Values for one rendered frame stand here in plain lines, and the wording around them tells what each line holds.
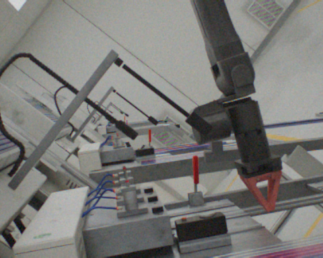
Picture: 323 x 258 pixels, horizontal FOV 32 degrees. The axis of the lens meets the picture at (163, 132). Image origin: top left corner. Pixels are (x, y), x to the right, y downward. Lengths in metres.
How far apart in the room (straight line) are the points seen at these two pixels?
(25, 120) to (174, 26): 6.79
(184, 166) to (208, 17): 1.04
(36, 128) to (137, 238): 1.28
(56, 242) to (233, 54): 0.48
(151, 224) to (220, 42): 0.36
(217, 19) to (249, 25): 7.93
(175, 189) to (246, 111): 4.62
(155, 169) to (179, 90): 6.72
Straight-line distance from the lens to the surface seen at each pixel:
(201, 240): 0.88
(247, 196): 1.27
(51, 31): 8.76
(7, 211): 0.83
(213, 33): 1.04
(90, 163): 2.19
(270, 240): 0.89
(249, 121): 1.03
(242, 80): 1.02
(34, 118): 2.12
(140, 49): 8.69
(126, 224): 0.88
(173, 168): 2.02
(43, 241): 0.76
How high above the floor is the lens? 1.29
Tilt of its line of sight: 6 degrees down
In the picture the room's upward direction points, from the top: 53 degrees counter-clockwise
